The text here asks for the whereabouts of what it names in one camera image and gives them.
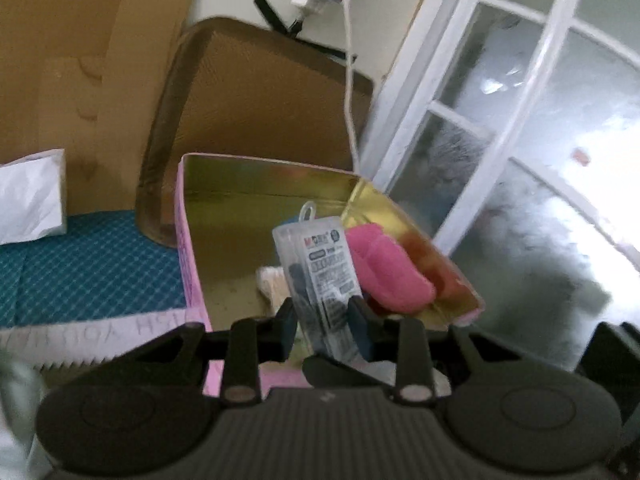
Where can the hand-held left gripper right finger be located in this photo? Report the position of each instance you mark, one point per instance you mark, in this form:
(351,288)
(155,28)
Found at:
(359,332)

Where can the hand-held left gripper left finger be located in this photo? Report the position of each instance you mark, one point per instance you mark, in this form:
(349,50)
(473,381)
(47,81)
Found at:
(286,332)

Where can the clear plastic refill case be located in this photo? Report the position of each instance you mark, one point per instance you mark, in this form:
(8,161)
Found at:
(325,270)

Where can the pink tin box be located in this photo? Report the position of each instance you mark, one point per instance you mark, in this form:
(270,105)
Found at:
(192,270)

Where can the pink sponge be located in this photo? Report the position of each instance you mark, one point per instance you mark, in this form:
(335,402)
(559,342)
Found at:
(390,275)

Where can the teal quilted mat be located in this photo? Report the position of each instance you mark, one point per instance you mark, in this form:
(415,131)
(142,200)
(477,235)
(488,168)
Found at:
(90,270)

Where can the red sticker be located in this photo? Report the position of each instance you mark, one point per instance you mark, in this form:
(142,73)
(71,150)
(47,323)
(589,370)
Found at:
(580,156)

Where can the brown box lid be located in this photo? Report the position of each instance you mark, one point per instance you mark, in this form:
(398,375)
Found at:
(260,100)

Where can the white framed glass door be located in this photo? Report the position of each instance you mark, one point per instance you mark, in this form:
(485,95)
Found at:
(525,125)

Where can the black tape strip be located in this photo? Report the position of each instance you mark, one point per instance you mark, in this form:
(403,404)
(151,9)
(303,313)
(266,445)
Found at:
(327,51)
(270,12)

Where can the white plastic bag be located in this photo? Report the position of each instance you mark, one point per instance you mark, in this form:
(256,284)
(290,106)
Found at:
(30,200)

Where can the large cardboard sheet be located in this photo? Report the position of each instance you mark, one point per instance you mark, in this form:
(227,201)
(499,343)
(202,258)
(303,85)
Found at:
(75,35)

